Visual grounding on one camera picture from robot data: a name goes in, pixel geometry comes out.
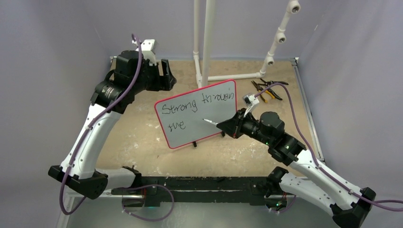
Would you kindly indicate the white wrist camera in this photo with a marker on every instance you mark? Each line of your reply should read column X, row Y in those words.
column 251, row 101
column 148, row 53

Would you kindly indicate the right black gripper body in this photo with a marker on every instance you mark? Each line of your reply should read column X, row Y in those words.
column 246, row 126

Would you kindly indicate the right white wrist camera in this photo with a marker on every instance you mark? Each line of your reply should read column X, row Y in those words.
column 251, row 101

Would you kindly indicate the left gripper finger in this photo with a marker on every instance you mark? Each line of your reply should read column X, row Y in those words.
column 167, row 75
column 170, row 82

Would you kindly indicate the yellow-handled pliers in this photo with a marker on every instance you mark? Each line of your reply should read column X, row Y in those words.
column 259, row 88

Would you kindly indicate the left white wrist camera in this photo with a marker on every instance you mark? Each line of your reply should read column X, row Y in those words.
column 148, row 53

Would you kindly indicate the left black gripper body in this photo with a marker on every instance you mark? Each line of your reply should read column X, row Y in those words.
column 153, row 81

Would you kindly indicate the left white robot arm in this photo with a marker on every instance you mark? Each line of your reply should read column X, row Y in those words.
column 132, row 75

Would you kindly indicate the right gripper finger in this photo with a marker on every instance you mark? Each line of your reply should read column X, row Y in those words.
column 232, row 121
column 229, row 130

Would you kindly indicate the red-framed whiteboard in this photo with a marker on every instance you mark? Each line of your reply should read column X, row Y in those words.
column 181, row 116

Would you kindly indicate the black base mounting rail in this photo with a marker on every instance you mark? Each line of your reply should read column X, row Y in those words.
column 255, row 191

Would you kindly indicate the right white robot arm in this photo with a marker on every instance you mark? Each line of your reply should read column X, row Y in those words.
column 346, row 203

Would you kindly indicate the black whiteboard marker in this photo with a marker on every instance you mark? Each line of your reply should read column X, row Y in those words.
column 210, row 121

